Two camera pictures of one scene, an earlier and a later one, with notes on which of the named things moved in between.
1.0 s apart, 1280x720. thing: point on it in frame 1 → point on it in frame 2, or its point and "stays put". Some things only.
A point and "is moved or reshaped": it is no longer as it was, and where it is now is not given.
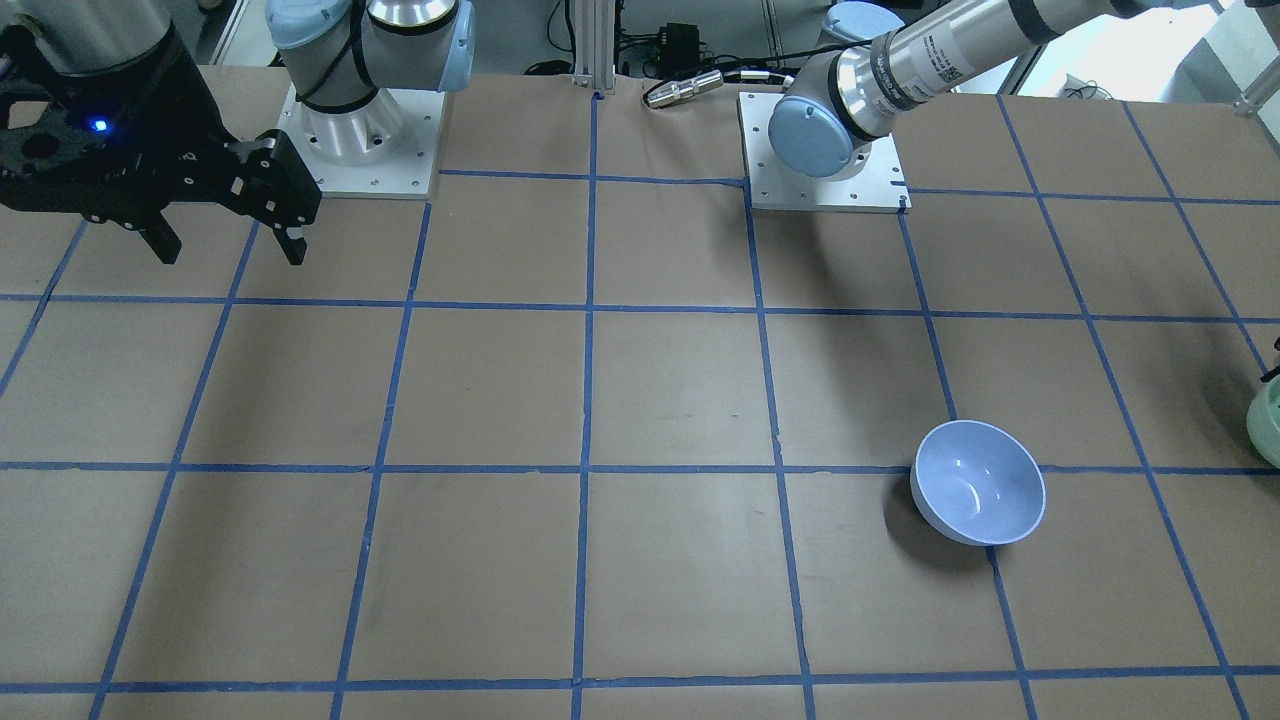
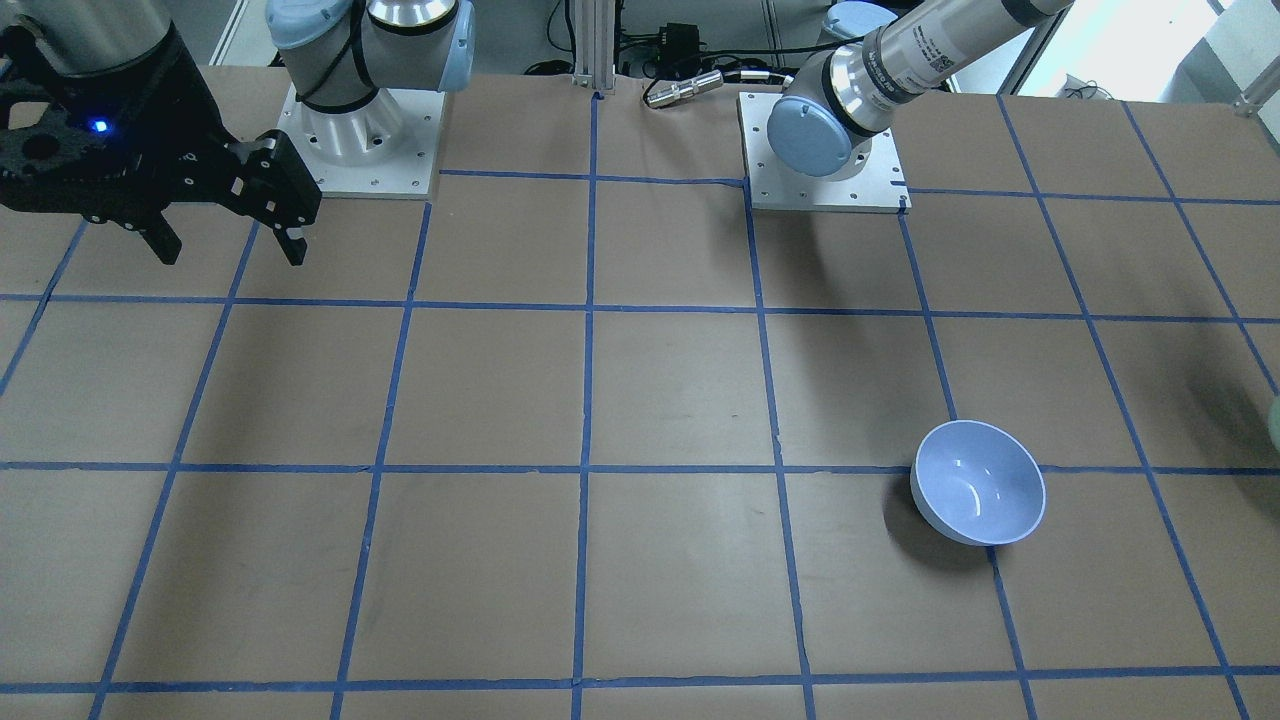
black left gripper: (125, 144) stays put
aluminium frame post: (594, 42) stays put
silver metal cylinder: (676, 90) stays put
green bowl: (1263, 421) is moved or reshaped
